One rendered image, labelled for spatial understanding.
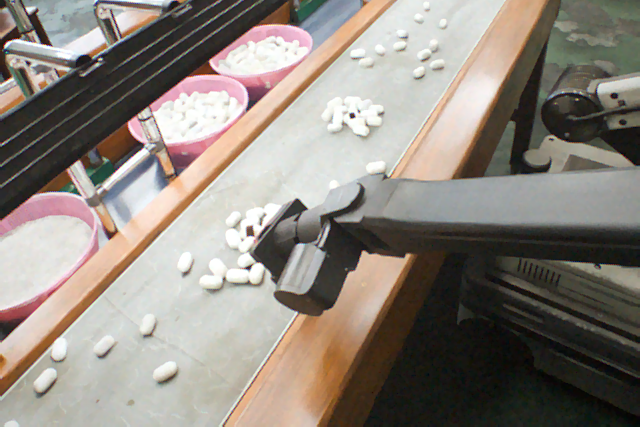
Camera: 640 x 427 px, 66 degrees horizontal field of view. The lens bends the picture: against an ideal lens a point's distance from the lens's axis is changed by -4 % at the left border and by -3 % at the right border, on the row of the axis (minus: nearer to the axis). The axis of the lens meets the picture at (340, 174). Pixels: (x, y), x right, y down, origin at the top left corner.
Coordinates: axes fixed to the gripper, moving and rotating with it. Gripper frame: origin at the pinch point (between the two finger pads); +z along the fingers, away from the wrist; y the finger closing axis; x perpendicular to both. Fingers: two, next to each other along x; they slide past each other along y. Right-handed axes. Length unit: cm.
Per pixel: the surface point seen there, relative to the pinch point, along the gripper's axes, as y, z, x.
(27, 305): 21.0, 27.4, -16.1
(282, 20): -86, 51, -28
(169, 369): 18.3, 5.9, 2.1
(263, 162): -23.0, 18.3, -5.8
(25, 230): 10, 43, -26
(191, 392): 19.0, 4.1, 5.8
